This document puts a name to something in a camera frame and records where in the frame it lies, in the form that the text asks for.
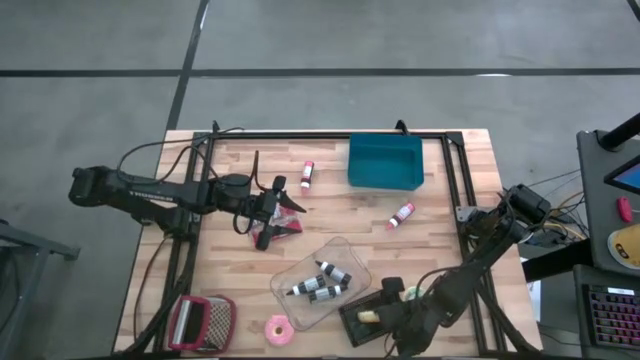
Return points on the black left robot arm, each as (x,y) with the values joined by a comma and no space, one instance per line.
(150,192)

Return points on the red computer mouse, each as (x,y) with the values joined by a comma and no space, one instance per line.
(625,210)

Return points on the yellow round case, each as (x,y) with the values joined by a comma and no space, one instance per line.
(631,240)

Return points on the clear plastic bin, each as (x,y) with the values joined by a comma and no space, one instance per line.
(300,315)

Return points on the backlit keyboard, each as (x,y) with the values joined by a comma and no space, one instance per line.
(615,320)

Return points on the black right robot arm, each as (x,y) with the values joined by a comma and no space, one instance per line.
(480,260)

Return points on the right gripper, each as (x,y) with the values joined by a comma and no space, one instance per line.
(412,325)

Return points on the pink paint bottle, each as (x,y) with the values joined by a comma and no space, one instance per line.
(401,215)
(307,174)

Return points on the grey metal stand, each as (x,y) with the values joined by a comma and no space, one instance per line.
(30,245)

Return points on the black slotted plastic basket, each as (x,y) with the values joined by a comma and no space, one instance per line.
(350,332)

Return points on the tablet screen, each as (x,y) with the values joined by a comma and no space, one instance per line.
(631,177)

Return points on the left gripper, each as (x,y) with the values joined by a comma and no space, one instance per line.
(265,210)

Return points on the black metal table frame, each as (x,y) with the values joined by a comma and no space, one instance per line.
(325,135)

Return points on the pink frosted donut toy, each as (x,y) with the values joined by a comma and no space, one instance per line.
(279,331)

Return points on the grey metal mount plate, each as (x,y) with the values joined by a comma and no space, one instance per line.
(465,214)

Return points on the black flat bar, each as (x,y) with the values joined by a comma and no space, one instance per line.
(555,260)

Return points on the red metal box grater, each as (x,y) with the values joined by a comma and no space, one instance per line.
(200,325)

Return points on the grey cart top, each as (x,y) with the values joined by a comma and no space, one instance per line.
(592,200)

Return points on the black pole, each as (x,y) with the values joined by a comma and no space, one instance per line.
(620,132)

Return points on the red snack packet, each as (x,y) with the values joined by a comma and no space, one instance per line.
(286,216)

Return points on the teal plastic bin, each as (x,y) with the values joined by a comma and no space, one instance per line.
(385,162)

